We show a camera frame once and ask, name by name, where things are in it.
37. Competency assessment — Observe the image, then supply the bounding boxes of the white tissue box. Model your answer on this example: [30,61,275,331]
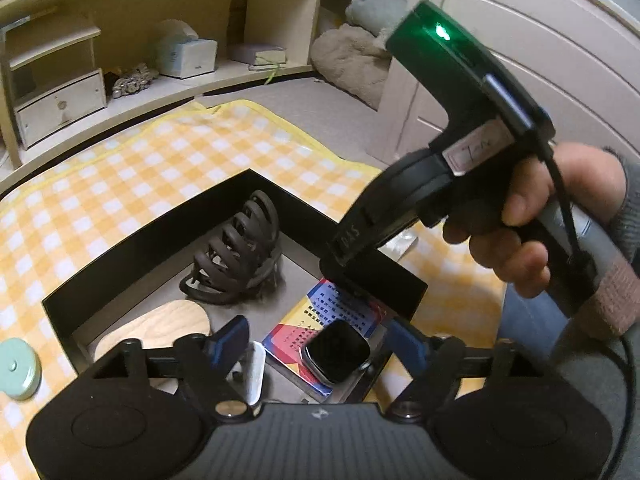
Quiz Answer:
[155,19,219,80]

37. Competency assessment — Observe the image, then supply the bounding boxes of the white charger plug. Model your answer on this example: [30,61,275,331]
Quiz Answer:
[227,340,267,406]

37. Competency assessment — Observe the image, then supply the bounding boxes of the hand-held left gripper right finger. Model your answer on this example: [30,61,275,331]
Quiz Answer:
[387,317,551,422]

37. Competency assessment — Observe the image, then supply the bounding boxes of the person's right hand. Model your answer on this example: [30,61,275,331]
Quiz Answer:
[442,141,628,302]

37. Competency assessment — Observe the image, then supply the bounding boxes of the brown hair claw clip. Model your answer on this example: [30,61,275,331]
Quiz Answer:
[179,190,282,305]

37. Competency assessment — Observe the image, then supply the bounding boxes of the white wardrobe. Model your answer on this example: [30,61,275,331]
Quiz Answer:
[365,0,640,201]

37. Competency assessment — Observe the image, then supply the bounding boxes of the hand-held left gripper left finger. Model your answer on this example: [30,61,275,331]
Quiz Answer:
[87,316,261,422]

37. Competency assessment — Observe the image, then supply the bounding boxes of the black cable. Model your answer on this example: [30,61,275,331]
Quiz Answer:
[545,142,640,480]

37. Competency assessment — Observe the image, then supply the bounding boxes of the small wooden shelf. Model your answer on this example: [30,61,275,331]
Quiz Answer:
[0,12,103,106]

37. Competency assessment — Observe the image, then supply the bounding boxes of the wooden shelf unit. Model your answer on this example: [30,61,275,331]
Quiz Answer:
[0,0,388,171]

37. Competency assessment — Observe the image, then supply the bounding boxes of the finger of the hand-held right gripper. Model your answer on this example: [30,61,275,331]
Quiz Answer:
[320,260,373,303]

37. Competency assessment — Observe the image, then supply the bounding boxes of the colourful printed booklet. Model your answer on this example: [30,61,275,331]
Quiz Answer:
[261,278,393,403]

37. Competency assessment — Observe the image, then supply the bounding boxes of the black square smartwatch case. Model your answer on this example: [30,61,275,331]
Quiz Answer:
[300,319,373,387]

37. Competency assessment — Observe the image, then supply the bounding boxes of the purple notebook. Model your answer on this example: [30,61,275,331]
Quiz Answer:
[227,42,289,86]

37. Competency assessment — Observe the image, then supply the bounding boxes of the black cardboard box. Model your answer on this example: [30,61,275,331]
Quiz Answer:
[41,169,429,406]

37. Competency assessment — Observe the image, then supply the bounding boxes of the beige plush blanket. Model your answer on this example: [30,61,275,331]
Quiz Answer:
[309,22,393,111]

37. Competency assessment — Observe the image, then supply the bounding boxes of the oval wooden block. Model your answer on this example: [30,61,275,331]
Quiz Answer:
[94,300,211,391]

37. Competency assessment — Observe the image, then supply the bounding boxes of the gray brown knit cloth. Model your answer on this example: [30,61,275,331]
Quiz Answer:
[570,205,640,341]

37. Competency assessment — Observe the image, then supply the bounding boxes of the gray plush towel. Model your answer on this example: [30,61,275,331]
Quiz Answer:
[345,0,418,43]

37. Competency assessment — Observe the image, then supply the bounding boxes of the mint green tape measure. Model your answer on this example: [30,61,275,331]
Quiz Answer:
[0,337,43,402]

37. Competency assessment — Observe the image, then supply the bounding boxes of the yellow white checkered mat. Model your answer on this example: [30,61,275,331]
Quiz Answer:
[0,100,506,461]

